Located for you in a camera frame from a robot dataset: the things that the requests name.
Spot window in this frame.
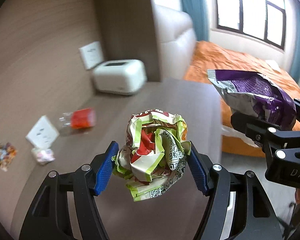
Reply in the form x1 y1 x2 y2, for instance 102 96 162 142
212 0 288 53

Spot clear plastic package red label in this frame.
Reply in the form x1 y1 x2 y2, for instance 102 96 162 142
58 108 96 131

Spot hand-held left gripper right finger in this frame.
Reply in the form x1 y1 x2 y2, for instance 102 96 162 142
187 145 283 240

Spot white toaster-shaped appliance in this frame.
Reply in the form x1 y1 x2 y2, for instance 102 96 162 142
92 59 148 96

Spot white plastic bag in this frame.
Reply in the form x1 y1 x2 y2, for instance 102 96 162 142
221 125 262 149

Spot colourful wall stickers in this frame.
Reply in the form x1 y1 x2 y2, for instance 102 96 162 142
0 137 18 172

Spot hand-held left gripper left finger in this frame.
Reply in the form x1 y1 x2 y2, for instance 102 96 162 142
19 141 119 240

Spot beige padded headboard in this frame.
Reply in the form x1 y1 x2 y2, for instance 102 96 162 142
152 4 197 82

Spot white wall socket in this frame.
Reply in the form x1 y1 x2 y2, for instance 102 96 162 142
25 115 60 149
79 41 103 70

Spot blue curtain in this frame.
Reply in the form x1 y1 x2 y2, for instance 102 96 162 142
177 0 210 42
290 5 300 83

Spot purple snack bag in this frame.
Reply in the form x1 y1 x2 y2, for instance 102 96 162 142
207 69 297 131

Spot small crumpled pale wrapper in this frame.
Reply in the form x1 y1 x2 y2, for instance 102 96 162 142
31 147 55 166

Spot orange bed blanket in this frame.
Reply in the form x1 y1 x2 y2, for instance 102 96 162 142
184 40 300 205

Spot green and red wrapper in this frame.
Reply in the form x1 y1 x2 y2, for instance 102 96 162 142
112 109 192 202

